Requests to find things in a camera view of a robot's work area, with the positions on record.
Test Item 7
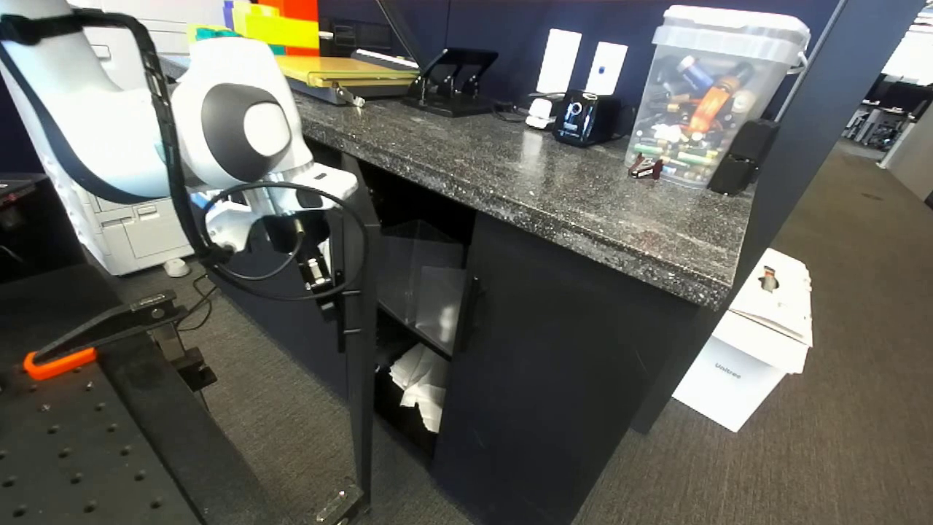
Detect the small binder clip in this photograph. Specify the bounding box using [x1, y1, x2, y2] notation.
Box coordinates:
[626, 152, 664, 182]

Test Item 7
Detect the crumpled white bag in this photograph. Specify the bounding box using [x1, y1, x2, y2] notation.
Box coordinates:
[387, 341, 451, 436]

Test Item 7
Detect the small white wall plate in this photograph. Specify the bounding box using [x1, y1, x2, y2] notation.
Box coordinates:
[583, 37, 630, 98]

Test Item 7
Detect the black bar handle door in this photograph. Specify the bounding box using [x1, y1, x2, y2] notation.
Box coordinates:
[331, 280, 352, 354]

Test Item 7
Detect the black rectangular device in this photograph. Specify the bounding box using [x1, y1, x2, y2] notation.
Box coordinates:
[706, 117, 780, 197]

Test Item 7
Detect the speckled granite countertop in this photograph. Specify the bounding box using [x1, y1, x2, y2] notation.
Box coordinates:
[289, 91, 760, 314]

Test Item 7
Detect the black perforated mounting board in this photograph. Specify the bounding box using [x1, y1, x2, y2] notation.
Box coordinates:
[0, 330, 280, 525]

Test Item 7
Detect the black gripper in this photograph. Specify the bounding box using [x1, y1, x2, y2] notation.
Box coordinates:
[253, 207, 336, 298]

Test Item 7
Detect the white cardboard box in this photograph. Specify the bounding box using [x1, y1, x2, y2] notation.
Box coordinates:
[671, 244, 815, 433]

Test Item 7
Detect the large white wall plate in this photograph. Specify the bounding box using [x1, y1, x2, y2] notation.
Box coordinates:
[532, 25, 585, 98]

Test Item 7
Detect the colourful stacked paper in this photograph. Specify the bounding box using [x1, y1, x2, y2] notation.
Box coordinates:
[187, 0, 324, 58]

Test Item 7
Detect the clear plastic tub with lid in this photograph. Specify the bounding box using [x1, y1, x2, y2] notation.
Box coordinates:
[623, 2, 812, 185]

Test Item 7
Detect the wooden paper cutter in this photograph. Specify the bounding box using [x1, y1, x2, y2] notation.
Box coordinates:
[273, 53, 422, 105]

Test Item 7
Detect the black hole punch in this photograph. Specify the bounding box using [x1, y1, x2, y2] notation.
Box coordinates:
[403, 42, 500, 118]

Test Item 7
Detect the black clamp orange handle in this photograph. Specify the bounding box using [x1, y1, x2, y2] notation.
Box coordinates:
[19, 289, 219, 394]

